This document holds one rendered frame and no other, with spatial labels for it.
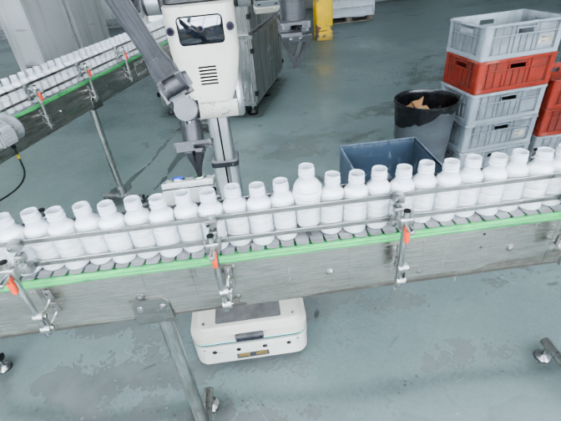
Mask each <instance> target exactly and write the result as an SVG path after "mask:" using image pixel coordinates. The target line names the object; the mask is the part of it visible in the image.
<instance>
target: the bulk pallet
mask: <svg viewBox="0 0 561 421"><path fill-rule="evenodd" d="M374 10H375V0H333V21H336V20H345V21H344V22H336V23H333V24H338V23H351V22H359V21H366V20H372V19H373V14H374ZM353 17H354V18H366V19H359V20H352V19H353ZM334 18H338V19H334Z"/></svg>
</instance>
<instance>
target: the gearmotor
mask: <svg viewBox="0 0 561 421"><path fill-rule="evenodd" d="M24 135H25V129H24V127H23V124H22V123H21V122H20V121H19V120H18V119H16V118H15V117H13V116H11V115H7V114H6V115H4V116H2V117H0V150H2V149H6V148H8V147H9V146H11V148H12V149H14V151H15V153H16V156H17V157H18V159H19V161H20V164H21V166H22V167H23V179H22V181H21V183H20V184H19V186H18V187H17V188H16V189H15V190H13V191H12V192H11V193H9V194H8V195H6V196H4V197H3V198H2V199H0V201H1V200H4V199H5V198H7V197H8V196H10V195H11V194H12V193H13V192H15V191H16V190H17V189H18V188H19V187H20V186H21V185H22V183H23V182H24V179H25V175H26V171H25V168H24V166H23V162H22V161H21V158H20V156H19V153H18V152H17V150H16V148H17V146H16V145H15V143H17V142H18V141H19V140H20V139H21V138H22V137H23V136H24Z"/></svg>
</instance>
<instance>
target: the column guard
mask: <svg viewBox="0 0 561 421"><path fill-rule="evenodd" d="M313 21H314V38H313V39H314V40H315V41H322V40H330V39H333V0H313Z"/></svg>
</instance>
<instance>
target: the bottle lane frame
mask: <svg viewBox="0 0 561 421"><path fill-rule="evenodd" d="M495 217H496V216H495ZM481 219H482V218H481ZM467 221H468V220H467ZM438 224H439V223H438ZM396 231H397V232H396V233H390V234H385V233H384V232H383V231H382V234H381V235H377V236H370V235H369V233H367V236H365V237H358V238H356V237H355V236H354V235H352V236H353V238H351V239H345V240H342V239H341V238H340V237H339V236H338V241H326V239H325V238H323V242H320V243H311V241H309V244H306V245H300V246H298V245H297V244H296V243H295V242H294V246H288V247H282V245H281V244H280V247H279V248H275V249H267V247H266V246H265V249H264V250H261V251H252V249H251V248H250V251H249V252H242V253H237V250H235V253H234V254H229V255H222V251H221V252H220V255H219V256H218V257H219V260H220V268H221V271H222V276H223V279H224V284H225V287H226V278H227V276H225V270H224V266H231V270H232V276H230V279H234V284H235V287H233V290H232V301H234V303H235V305H233V306H232V307H238V306H244V305H250V304H256V303H262V302H274V301H280V300H287V299H293V298H299V297H311V296H317V295H324V294H330V293H336V292H348V291H354V290H361V289H367V288H373V287H384V286H390V285H394V283H395V282H394V276H395V275H396V266H395V263H396V257H397V256H398V253H397V244H399V243H400V236H401V232H399V231H398V230H397V229H396ZM415 232H416V234H415V235H414V236H410V240H409V242H408V243H407V245H406V251H405V257H404V262H406V264H407V265H408V266H409V269H407V273H406V278H407V281H406V283H409V282H421V281H427V280H434V279H440V278H446V277H453V276H464V275H471V274H477V273H483V272H490V271H501V270H507V269H513V268H519V267H526V266H537V265H544V264H550V263H556V262H558V254H561V250H559V249H558V244H557V245H556V244H555V243H556V240H557V239H558V236H559V235H561V211H557V212H555V211H553V210H552V212H551V213H544V214H541V213H539V212H538V214H537V215H531V216H527V215H526V214H524V216H519V217H512V216H510V218H506V219H498V218H497V217H496V220H492V221H485V220H484V219H482V221H480V222H473V223H471V222H470V221H468V223H467V224H461V225H457V224H456V223H454V222H453V226H441V225H440V224H439V227H435V228H427V227H426V226H425V229H422V230H415ZM68 272H69V271H68ZM37 277H38V276H36V278H35V279H34V280H30V281H24V282H23V281H22V278H21V279H20V280H19V281H20V282H21V283H22V284H23V287H24V288H25V290H26V291H27V293H28V295H29V296H30V297H31V299H32V300H33V303H34V304H35V306H36V307H37V309H38V310H39V311H42V310H43V309H44V308H45V306H46V304H47V302H48V300H47V299H46V297H45V296H44V295H43V293H42V291H46V290H50V292H51V293H52V294H53V297H54V299H52V301H51V302H56V303H57V304H58V305H59V307H60V309H61V311H58V315H57V317H56V319H55V321H54V323H53V324H54V326H55V329H54V331H61V330H67V329H73V328H80V327H91V326H98V325H104V324H110V323H116V322H127V321H133V320H137V319H136V317H135V315H134V311H133V309H132V305H133V304H134V302H135V301H138V300H139V301H140V300H144V299H150V298H156V297H163V298H165V299H167V300H169V302H170V305H171V307H172V310H173V312H174V315H177V314H183V313H189V312H201V311H207V310H214V309H220V308H223V307H222V301H221V298H220V291H219V288H218V284H217V280H216V276H215V269H214V268H213V265H212V262H211V261H210V258H209V257H208V256H207V255H206V253H205V257H204V258H197V259H192V256H191V255H190V258H189V260H184V261H177V258H176V257H175V259H174V261H172V262H165V263H162V262H161V259H160V261H159V263H158V264H153V265H146V261H145V263H144V264H143V265H142V266H133V267H132V266H131V263H130V264H129V266H128V267H127V268H120V269H116V268H115V266H114V268H113V269H112V270H107V271H100V267H99V269H98V270H97V271H95V272H89V273H85V272H84V270H83V272H82V273H81V274H75V275H69V274H68V273H67V274H66V276H56V277H53V275H51V276H50V277H49V278H44V279H37ZM51 302H50V303H51ZM36 333H41V332H40V326H39V325H38V324H37V323H36V322H34V321H33V319H32V314H31V312H30V311H29V310H28V308H27V307H26V305H25V304H24V302H23V300H22V298H21V297H20V296H19V295H18V294H17V295H13V294H12V293H11V291H10V290H9V288H8V287H7V285H6V286H5V287H4V288H3V289H0V338H6V337H17V336H24V335H30V334H36Z"/></svg>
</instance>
